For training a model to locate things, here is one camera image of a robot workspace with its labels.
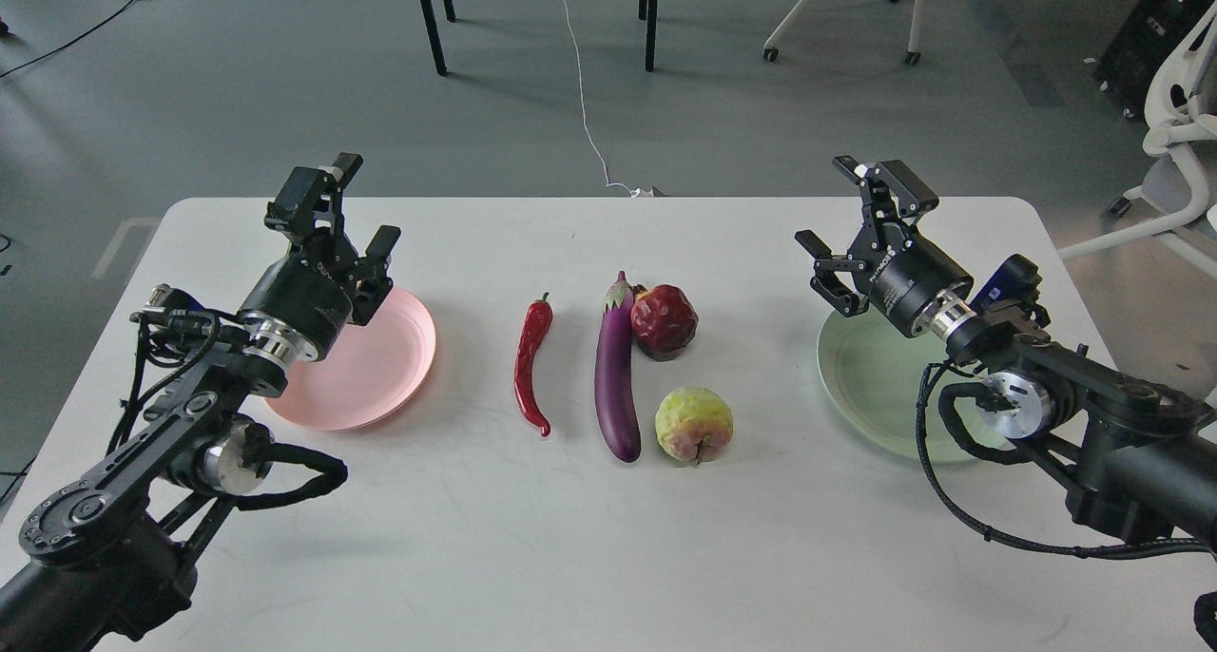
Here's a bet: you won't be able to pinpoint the green plate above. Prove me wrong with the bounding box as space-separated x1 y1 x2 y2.
817 313 946 461

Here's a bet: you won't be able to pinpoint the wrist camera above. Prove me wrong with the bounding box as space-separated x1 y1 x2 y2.
971 254 1051 328
138 283 209 335

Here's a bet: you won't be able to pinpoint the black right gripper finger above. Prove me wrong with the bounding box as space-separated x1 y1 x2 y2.
832 154 940 245
795 229 870 316

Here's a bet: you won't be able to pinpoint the red chili pepper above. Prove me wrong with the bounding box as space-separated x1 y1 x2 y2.
512 292 553 438

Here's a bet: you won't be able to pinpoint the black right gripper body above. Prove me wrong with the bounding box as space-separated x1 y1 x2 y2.
840 235 975 337

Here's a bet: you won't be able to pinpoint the black cabinet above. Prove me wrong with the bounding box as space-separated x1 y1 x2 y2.
1092 0 1215 120

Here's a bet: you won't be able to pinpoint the white cable on floor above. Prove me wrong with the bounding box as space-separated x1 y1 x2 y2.
548 0 655 199

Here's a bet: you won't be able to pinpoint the pink plate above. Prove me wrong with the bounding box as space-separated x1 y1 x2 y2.
264 288 437 431

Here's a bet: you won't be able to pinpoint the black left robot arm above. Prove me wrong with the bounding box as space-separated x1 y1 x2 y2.
1 153 400 651

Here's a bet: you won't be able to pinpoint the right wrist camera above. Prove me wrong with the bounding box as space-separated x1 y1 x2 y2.
971 254 1051 328

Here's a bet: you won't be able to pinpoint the yellow green custard apple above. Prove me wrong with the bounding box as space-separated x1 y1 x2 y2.
654 387 735 466

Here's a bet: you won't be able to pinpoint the red pomegranate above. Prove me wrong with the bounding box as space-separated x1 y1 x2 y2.
630 283 700 361

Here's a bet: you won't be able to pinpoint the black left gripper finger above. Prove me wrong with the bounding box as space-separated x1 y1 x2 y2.
264 153 364 245
365 224 400 282

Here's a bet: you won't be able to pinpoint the white office chair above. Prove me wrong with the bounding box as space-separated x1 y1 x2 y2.
1058 4 1216 277

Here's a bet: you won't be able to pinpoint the black table legs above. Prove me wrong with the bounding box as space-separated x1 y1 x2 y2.
413 0 661 75

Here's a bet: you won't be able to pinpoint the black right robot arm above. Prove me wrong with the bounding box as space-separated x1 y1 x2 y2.
795 154 1216 561

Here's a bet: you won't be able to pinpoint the white chair base with wheels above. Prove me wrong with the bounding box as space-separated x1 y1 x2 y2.
758 0 929 67

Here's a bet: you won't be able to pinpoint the purple eggplant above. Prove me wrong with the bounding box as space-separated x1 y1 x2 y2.
591 271 643 463

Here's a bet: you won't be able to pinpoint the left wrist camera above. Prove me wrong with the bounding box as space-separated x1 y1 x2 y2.
138 283 209 335

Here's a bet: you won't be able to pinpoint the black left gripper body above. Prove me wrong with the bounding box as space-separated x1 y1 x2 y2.
239 235 393 362

